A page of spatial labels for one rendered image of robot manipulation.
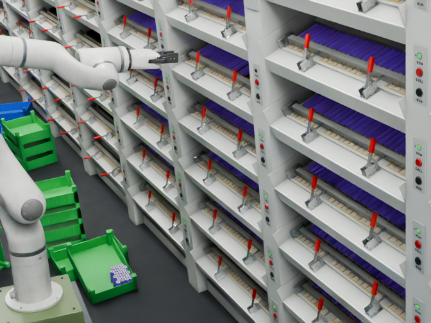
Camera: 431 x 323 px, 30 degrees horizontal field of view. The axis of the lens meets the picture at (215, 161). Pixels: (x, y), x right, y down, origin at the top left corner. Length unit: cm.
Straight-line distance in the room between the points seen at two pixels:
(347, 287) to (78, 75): 101
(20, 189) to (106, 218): 150
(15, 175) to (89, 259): 106
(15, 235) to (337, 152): 111
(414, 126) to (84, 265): 205
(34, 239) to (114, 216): 139
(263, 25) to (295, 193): 49
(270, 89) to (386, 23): 62
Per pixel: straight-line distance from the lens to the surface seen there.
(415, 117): 173
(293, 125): 225
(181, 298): 328
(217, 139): 273
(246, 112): 241
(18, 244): 264
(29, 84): 568
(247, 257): 276
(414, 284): 191
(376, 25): 178
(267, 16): 221
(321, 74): 204
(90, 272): 346
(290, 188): 235
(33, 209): 253
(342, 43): 209
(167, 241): 362
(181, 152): 301
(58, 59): 249
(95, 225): 394
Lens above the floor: 180
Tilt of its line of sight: 24 degrees down
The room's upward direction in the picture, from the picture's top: 6 degrees counter-clockwise
